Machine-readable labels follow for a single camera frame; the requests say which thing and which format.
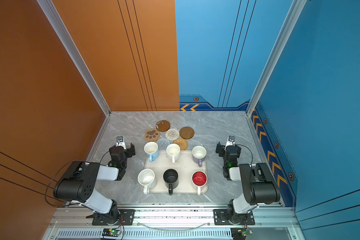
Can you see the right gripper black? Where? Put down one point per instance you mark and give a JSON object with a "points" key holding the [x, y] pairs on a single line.
{"points": [[219, 149]]}

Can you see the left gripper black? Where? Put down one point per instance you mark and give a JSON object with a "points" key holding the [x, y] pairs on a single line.
{"points": [[130, 150]]}

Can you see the cork paw print coaster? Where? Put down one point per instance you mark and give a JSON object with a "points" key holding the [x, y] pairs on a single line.
{"points": [[152, 135]]}

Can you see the blue grey woven coaster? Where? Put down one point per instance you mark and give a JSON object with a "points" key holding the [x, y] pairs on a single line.
{"points": [[163, 143]]}

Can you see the tan rattan woven coaster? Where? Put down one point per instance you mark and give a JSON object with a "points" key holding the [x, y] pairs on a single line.
{"points": [[182, 143]]}

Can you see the plain brown cork coaster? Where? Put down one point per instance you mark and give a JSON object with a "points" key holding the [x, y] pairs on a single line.
{"points": [[187, 133]]}

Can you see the glossy brown round coaster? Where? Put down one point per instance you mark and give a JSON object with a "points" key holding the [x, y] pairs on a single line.
{"points": [[163, 125]]}

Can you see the white woven rope coaster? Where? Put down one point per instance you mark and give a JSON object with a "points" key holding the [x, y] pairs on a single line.
{"points": [[172, 134]]}

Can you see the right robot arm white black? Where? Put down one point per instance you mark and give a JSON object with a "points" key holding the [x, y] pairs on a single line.
{"points": [[258, 184]]}

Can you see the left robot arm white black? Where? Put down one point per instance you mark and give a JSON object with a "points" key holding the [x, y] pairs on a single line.
{"points": [[77, 184]]}

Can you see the lavender mug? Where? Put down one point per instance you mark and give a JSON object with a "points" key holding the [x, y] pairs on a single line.
{"points": [[199, 154]]}

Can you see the light blue mug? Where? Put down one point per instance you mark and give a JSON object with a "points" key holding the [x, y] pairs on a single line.
{"points": [[152, 151]]}

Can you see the white mug front left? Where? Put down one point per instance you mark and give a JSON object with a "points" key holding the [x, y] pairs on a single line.
{"points": [[147, 180]]}

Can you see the red inside white mug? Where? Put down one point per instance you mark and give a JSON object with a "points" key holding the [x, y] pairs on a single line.
{"points": [[199, 180]]}

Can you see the cream serving tray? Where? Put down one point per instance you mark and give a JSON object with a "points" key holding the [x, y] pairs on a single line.
{"points": [[185, 167]]}

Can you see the white mug back centre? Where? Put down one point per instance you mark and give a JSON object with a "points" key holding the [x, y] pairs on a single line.
{"points": [[173, 152]]}

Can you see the black mug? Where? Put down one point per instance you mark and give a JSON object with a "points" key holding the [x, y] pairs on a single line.
{"points": [[171, 179]]}

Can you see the left green circuit board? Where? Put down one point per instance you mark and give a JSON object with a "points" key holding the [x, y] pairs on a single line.
{"points": [[112, 234]]}

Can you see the green circuit board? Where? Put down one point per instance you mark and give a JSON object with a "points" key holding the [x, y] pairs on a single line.
{"points": [[240, 233], [112, 234]]}

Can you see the right green circuit board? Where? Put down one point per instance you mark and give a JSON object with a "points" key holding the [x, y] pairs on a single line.
{"points": [[240, 233]]}

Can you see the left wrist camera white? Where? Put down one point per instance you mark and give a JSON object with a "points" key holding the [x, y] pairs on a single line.
{"points": [[121, 143]]}

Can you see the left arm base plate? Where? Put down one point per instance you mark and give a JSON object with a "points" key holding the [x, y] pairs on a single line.
{"points": [[123, 216]]}

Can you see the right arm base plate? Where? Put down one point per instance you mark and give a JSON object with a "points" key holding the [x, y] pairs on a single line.
{"points": [[223, 217]]}

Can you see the aluminium front rail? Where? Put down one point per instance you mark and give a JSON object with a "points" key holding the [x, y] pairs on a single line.
{"points": [[178, 217]]}

